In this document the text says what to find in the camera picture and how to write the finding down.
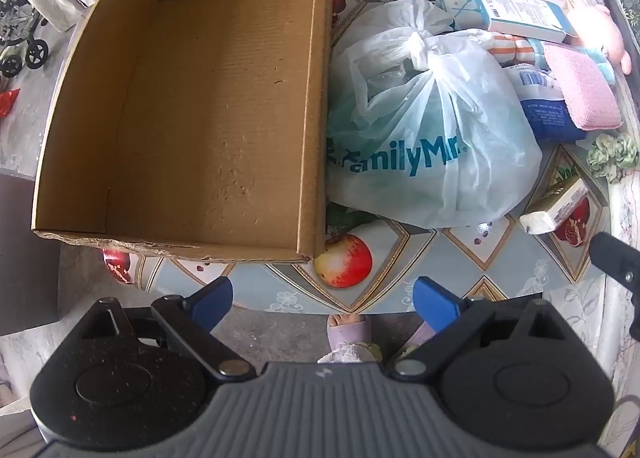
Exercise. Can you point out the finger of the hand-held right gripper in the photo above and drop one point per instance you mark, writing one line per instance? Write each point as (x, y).
(615, 253)

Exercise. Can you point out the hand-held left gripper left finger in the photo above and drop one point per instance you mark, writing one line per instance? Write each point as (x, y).
(212, 300)

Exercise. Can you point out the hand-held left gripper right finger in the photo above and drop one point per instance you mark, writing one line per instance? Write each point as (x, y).
(435, 300)

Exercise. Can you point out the small drink carton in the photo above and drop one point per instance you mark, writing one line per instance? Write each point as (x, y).
(555, 208)

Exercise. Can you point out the brown cardboard box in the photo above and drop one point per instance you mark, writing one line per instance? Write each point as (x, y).
(200, 113)

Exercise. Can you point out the white and blue box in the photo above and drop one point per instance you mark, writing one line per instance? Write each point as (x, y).
(520, 13)

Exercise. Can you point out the fruit print tablecloth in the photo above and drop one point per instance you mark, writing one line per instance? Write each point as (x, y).
(400, 268)

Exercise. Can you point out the purple slipper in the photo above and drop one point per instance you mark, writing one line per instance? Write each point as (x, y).
(345, 335)

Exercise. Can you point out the green scrunchie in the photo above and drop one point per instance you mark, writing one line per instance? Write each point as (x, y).
(612, 155)

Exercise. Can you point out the blue and white packet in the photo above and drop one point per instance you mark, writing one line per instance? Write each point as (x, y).
(545, 110)

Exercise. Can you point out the white plastic bag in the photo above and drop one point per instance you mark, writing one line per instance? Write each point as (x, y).
(425, 138)

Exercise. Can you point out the pink folded towel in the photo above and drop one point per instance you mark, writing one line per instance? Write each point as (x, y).
(582, 88)

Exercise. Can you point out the light blue towel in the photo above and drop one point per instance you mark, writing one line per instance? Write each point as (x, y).
(602, 65)

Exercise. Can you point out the pink plush toy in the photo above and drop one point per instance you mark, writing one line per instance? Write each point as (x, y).
(600, 33)

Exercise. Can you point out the orange striped sock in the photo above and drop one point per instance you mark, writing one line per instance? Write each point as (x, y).
(505, 48)

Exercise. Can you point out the red plastic scrap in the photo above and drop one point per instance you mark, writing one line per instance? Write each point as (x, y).
(7, 102)

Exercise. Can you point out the black stroller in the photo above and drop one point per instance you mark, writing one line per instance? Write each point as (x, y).
(35, 53)

